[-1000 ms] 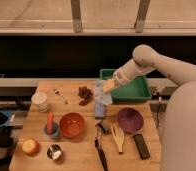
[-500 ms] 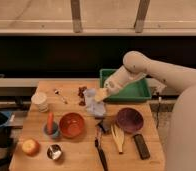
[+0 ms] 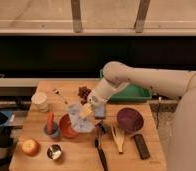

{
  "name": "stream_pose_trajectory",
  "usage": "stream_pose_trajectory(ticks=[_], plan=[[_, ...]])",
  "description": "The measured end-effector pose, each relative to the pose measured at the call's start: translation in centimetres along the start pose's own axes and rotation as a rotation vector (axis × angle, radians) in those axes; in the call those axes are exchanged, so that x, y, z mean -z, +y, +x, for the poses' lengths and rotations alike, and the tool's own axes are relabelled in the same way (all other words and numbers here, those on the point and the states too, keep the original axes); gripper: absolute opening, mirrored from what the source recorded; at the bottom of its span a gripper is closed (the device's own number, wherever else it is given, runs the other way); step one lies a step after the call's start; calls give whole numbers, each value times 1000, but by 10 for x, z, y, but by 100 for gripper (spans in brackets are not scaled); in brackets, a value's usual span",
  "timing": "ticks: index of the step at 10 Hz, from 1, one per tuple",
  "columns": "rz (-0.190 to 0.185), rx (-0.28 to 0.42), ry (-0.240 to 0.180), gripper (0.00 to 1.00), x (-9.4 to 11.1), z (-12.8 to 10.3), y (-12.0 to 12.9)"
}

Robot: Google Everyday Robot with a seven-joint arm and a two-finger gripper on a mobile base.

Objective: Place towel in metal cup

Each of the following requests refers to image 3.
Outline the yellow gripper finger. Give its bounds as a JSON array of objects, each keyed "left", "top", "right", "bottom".
[{"left": 79, "top": 103, "right": 92, "bottom": 119}]

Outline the white towel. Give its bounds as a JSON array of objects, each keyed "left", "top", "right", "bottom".
[{"left": 67, "top": 103, "right": 94, "bottom": 133}]

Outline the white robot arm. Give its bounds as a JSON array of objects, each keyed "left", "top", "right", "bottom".
[{"left": 87, "top": 61, "right": 196, "bottom": 171}]

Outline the white paper cup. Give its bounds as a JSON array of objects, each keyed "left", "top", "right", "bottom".
[{"left": 31, "top": 92, "right": 48, "bottom": 112}]

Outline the small metal cup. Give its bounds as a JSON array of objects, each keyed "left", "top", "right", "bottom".
[{"left": 47, "top": 144, "right": 62, "bottom": 160}]

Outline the blue sponge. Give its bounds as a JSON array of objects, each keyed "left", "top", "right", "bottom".
[{"left": 94, "top": 105, "right": 105, "bottom": 119}]

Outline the bunch of dark grapes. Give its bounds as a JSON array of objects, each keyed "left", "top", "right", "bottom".
[{"left": 78, "top": 86, "right": 91, "bottom": 105}]

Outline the orange bowl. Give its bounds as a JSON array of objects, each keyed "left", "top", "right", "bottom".
[{"left": 59, "top": 114, "right": 78, "bottom": 138}]

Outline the metal spoon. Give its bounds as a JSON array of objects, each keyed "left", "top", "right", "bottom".
[{"left": 54, "top": 89, "right": 68, "bottom": 104}]

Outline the orange carrot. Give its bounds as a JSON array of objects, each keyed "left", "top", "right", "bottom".
[{"left": 47, "top": 112, "right": 54, "bottom": 134}]

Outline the green plastic tray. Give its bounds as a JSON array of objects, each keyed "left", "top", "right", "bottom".
[{"left": 99, "top": 68, "right": 152, "bottom": 103}]

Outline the yellow plastic fork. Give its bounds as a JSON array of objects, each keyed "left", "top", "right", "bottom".
[{"left": 111, "top": 124, "right": 125, "bottom": 154}]

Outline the purple bowl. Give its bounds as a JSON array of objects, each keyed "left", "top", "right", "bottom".
[{"left": 117, "top": 107, "right": 144, "bottom": 133}]

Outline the red yellow apple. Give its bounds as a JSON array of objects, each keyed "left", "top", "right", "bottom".
[{"left": 22, "top": 139, "right": 40, "bottom": 156}]

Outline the black rectangular remote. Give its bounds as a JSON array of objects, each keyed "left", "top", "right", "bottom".
[{"left": 133, "top": 134, "right": 150, "bottom": 160}]

